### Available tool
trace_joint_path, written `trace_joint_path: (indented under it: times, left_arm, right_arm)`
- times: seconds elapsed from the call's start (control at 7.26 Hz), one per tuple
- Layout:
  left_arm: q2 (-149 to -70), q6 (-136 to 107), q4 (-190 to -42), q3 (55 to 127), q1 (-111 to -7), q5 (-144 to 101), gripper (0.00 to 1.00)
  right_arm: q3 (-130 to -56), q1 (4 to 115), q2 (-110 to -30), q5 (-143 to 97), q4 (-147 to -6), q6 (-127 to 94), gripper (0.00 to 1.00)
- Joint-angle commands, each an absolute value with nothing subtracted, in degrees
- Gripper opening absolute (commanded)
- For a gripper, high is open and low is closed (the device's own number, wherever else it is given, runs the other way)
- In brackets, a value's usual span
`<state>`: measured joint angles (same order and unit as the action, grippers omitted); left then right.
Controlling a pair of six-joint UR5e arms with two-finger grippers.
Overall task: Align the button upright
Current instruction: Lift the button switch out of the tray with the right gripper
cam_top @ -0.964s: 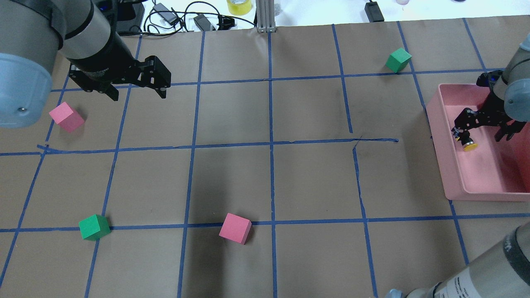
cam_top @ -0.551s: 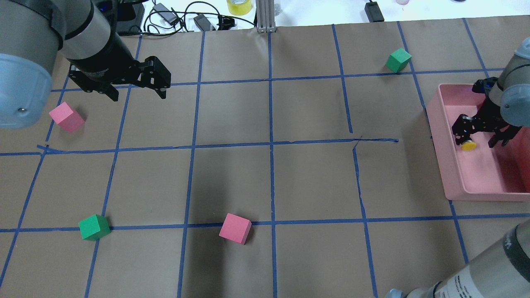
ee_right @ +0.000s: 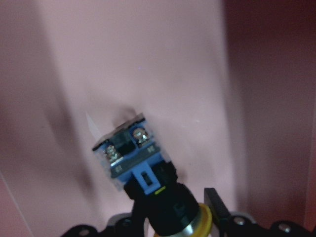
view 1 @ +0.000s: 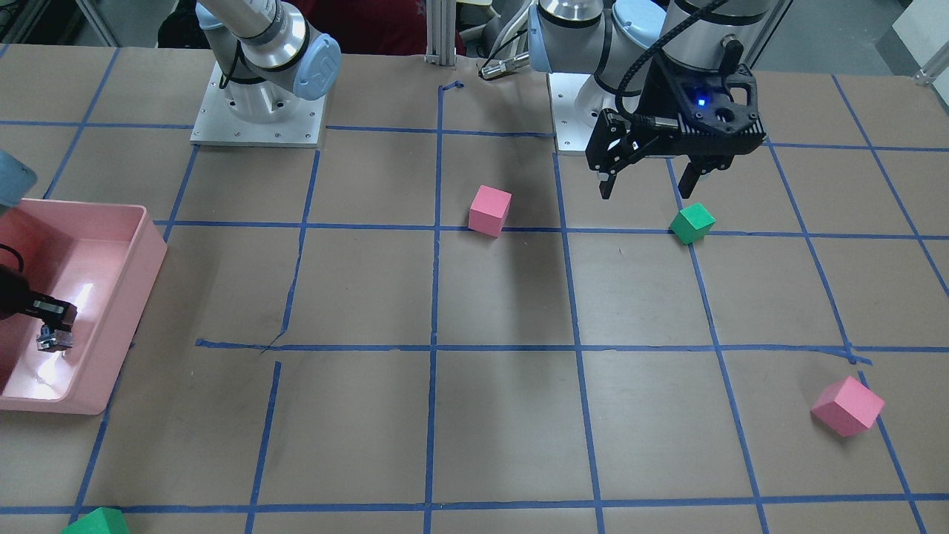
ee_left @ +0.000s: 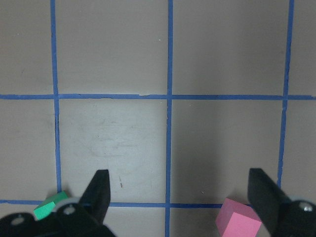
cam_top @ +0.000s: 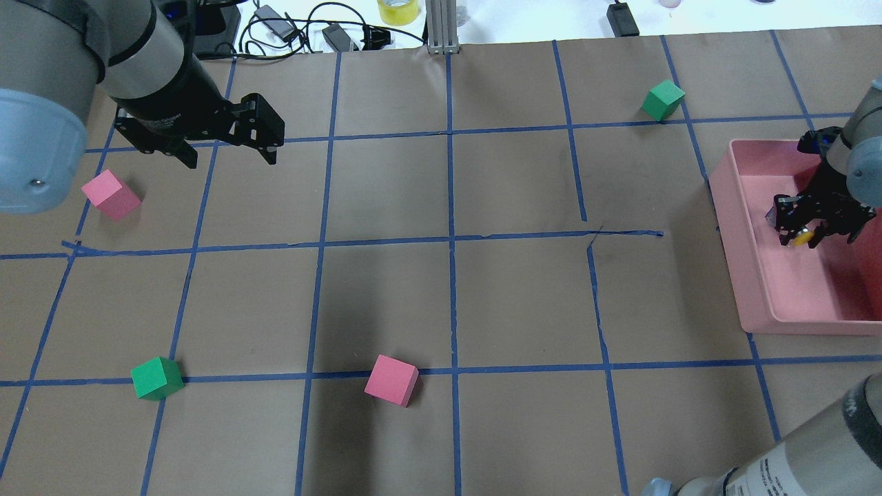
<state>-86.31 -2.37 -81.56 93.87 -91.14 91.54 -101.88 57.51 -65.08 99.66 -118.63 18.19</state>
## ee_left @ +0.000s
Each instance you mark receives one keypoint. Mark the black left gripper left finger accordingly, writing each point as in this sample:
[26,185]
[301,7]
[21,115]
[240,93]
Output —
[82,218]

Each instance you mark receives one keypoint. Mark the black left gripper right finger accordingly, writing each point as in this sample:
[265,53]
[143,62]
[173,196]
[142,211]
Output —
[281,216]

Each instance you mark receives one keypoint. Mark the green foam cube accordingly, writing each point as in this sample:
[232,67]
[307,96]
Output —
[46,207]

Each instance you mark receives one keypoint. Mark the pink foam cube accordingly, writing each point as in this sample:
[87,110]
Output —
[236,219]

